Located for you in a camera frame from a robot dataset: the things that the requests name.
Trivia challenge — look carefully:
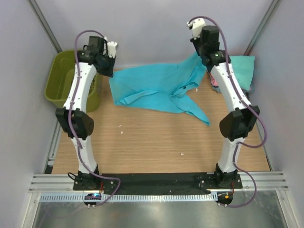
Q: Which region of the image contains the green plastic bin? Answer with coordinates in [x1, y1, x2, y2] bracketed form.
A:
[45, 50, 102, 112]

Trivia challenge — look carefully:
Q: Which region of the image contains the blue t shirt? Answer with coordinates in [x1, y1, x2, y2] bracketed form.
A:
[109, 53, 210, 125]

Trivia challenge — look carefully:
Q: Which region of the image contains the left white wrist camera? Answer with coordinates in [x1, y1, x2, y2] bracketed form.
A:
[103, 37, 118, 59]

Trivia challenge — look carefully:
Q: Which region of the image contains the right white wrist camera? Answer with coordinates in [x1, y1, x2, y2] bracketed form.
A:
[187, 18, 206, 40]

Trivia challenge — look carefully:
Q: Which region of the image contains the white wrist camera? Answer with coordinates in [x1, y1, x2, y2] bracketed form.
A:
[187, 18, 206, 40]
[103, 37, 118, 59]

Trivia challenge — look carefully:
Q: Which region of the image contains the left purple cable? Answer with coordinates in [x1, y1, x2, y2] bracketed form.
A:
[67, 29, 122, 206]

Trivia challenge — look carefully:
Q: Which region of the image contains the folded pink t shirt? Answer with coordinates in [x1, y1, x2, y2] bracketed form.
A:
[209, 74, 218, 87]

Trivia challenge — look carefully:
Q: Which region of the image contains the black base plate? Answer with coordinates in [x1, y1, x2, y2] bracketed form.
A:
[67, 172, 243, 196]

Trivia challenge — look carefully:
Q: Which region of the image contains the slotted cable duct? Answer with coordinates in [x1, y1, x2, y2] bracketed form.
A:
[40, 192, 218, 203]

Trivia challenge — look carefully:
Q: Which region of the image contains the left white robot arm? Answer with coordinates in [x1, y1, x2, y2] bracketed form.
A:
[56, 36, 118, 190]

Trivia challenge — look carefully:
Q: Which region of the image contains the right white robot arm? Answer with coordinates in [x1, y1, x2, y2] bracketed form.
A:
[189, 23, 260, 188]

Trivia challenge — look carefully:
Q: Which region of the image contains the aluminium frame rail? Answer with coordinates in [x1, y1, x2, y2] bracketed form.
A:
[29, 171, 288, 195]

